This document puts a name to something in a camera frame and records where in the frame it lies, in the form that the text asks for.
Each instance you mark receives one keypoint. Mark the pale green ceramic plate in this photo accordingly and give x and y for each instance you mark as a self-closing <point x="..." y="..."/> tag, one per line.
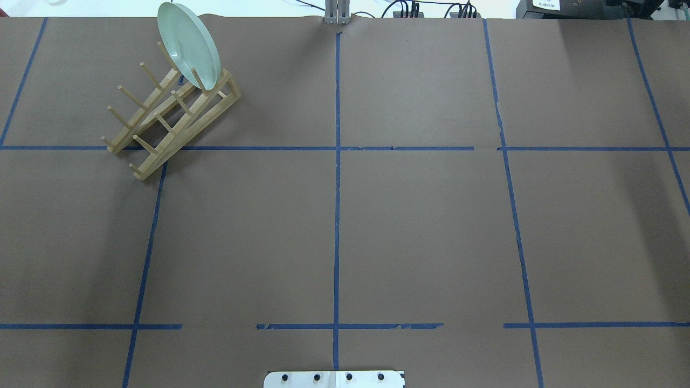
<point x="189" y="44"/>

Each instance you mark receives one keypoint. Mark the wooden dish rack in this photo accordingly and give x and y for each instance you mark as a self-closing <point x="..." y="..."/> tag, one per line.
<point x="168" y="119"/>

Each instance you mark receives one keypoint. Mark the black device box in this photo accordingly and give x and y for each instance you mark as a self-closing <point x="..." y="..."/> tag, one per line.
<point x="591" y="10"/>

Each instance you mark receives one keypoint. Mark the grey aluminium frame post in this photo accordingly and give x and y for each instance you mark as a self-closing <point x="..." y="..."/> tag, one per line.
<point x="337" y="12"/>

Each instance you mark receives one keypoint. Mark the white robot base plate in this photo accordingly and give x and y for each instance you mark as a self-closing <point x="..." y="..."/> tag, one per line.
<point x="356" y="378"/>

